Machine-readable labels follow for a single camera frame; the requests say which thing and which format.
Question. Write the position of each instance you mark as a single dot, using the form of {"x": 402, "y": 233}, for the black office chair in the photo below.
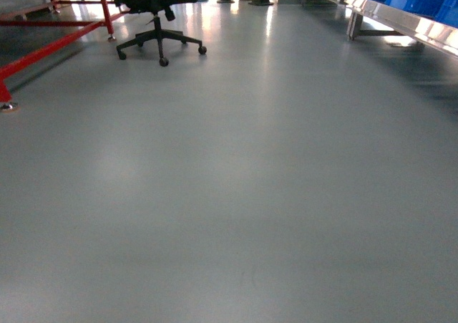
{"x": 158, "y": 33}

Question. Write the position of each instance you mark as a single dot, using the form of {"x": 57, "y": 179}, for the stainless steel shelf frame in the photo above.
{"x": 426, "y": 31}

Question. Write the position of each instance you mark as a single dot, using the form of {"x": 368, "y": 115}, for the red metal table frame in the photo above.
{"x": 32, "y": 30}

